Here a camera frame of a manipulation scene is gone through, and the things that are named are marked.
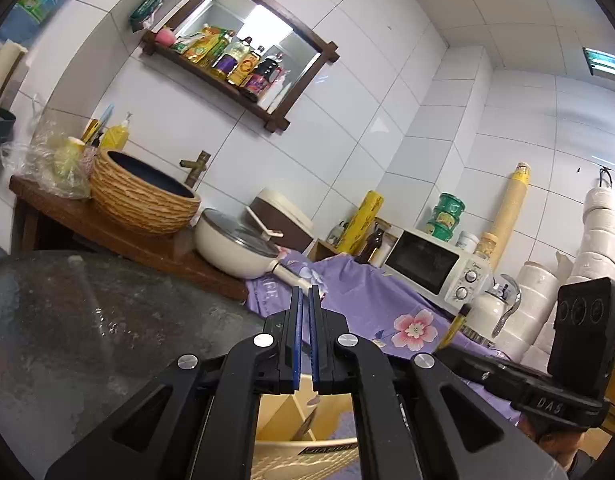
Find stack of white paper bowls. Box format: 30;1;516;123
502;260;561;376

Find yellow soap dispenser bottle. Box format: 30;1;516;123
100;111;133;152

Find cream pot with glass lid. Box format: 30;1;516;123
194;208;329;295

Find dark green wall holder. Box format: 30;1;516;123
0;107;18;147

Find yellow seasoning pouch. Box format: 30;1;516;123
173;24;223;65

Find white plastic bottle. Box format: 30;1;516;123
266;67;293;112

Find yellow cling film roll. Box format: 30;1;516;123
336;190;385;256

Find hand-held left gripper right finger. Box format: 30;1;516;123
309;284;571;480

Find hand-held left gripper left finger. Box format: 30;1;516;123
44;285;304;480

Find brown glass bottle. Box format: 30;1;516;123
355;227;388;267

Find wooden framed mirror shelf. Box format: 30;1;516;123
140;0;341;133

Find cream plastic utensil holder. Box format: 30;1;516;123
254;390;362;480

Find small clear bottle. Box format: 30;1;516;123
327;220;351;247

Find yellow black stick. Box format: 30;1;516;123
439;304;472;352

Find hanging stack of white rolls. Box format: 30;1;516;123
567;186;615;288

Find ceiling light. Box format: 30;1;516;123
582;47;615;79

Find clear plastic bag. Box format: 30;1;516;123
0;95;94;201

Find brown white rice cooker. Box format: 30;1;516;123
247;187;314;256

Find white jar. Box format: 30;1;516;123
455;231;481;254

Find green hanging packet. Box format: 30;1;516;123
130;0;175;32

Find purple floral cloth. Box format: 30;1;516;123
244;247;538;421

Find green oil bottle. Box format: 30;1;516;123
212;30;238;61

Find white kettle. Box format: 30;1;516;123
465;274;523;343

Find gold label oil bottle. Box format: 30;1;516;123
228;45;265;87

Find dark wooden stand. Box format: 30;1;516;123
10;175;249;303

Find dark soy sauce bottle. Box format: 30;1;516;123
243;52;284;102

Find brass bamboo faucet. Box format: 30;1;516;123
180;150;211;188

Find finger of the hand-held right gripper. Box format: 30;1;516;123
435;346;551;403

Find woven pattern wash basin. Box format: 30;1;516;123
90;149;202;239

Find white microwave oven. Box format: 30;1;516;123
382;227;491;313

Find purple label oil bottle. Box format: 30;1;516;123
211;35;252;80

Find blue toothbrush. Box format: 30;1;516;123
94;104;115;136

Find white rice spoon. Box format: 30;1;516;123
244;205;284;239

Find light wooden box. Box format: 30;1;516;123
307;239;341;262

